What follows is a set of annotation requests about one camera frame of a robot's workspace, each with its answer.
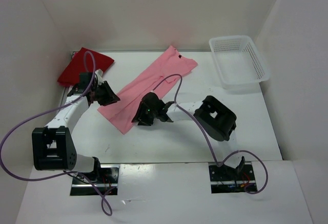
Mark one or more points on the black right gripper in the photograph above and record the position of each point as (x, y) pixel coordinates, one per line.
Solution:
(141, 116)

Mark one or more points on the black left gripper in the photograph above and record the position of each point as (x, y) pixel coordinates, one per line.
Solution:
(108, 95)

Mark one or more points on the light pink t-shirt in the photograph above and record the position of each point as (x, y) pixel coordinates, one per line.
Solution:
(154, 77)

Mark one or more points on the dark red t-shirt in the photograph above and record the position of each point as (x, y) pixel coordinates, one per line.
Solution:
(70, 76)

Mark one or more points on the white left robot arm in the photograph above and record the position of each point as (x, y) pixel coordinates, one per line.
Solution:
(53, 146)

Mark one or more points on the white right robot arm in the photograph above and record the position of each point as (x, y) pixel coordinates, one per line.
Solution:
(212, 117)

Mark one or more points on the white plastic basket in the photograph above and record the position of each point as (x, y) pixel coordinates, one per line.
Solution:
(238, 62)

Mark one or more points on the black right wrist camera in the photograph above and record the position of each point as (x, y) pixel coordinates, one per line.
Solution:
(152, 102)

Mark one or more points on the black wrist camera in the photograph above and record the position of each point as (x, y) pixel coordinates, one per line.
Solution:
(88, 82)
(152, 102)

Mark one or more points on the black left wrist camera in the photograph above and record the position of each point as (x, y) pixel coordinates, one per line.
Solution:
(88, 82)

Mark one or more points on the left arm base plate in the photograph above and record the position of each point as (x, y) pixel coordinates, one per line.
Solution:
(105, 180)

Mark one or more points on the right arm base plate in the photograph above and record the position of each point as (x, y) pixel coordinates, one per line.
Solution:
(227, 180)

